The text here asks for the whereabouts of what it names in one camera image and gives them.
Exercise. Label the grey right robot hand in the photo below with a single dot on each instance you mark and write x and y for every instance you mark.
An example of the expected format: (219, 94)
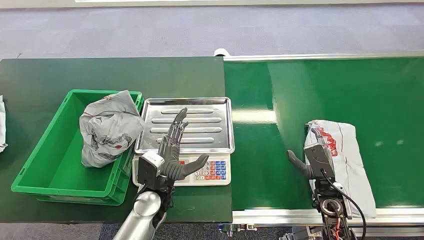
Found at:
(318, 159)

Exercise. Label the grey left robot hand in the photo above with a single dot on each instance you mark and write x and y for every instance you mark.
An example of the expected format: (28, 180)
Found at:
(170, 155)

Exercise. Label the grey red-print mailer package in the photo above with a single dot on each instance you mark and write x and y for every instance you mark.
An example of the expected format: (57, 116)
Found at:
(351, 159)

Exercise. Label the crumpled grey mailer package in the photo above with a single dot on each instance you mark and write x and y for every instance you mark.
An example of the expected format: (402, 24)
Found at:
(107, 129)

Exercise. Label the green conveyor belt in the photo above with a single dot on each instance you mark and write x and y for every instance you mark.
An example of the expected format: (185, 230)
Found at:
(364, 92)

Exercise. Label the white conveyor roller end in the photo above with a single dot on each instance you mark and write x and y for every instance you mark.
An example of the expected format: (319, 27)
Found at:
(221, 52)

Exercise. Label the white package at table edge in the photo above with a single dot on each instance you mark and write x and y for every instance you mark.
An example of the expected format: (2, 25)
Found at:
(2, 126)

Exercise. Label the white scale with steel tray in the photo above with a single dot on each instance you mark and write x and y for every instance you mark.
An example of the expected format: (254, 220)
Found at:
(198, 129)

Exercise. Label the green plastic bin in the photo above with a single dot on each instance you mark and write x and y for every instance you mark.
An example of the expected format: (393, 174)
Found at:
(66, 172)

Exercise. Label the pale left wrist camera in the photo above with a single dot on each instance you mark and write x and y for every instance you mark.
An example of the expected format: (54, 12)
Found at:
(149, 167)

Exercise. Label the aluminium conveyor side rail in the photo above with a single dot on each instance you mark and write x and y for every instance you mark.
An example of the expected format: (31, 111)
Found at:
(314, 56)
(281, 215)

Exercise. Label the metal conveyor bracket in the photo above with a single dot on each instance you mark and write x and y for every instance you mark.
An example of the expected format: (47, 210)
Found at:
(236, 228)

